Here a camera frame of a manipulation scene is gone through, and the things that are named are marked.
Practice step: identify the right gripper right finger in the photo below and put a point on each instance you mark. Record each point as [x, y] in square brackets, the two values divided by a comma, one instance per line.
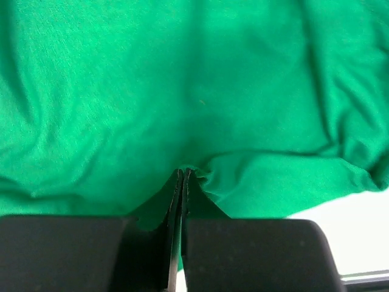
[224, 254]

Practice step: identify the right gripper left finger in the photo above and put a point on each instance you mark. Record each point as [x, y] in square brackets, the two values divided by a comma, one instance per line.
[62, 253]

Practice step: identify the green t shirt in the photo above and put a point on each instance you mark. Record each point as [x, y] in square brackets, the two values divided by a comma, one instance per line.
[278, 106]

